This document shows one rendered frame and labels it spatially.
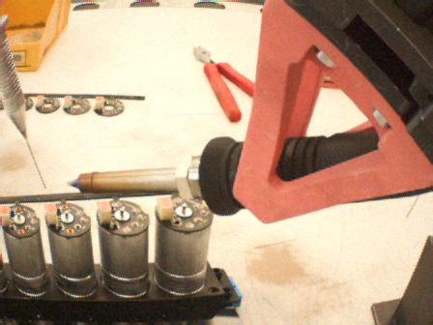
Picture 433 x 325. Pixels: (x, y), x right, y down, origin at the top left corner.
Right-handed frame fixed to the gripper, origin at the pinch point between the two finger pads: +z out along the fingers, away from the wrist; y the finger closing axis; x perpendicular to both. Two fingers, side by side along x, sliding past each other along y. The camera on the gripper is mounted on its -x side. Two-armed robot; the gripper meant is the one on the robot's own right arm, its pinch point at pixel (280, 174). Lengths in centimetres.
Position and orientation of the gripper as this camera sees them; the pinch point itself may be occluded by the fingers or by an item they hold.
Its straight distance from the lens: 22.8
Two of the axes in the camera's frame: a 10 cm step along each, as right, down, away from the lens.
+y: -4.6, 4.4, -7.7
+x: 7.2, 6.9, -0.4
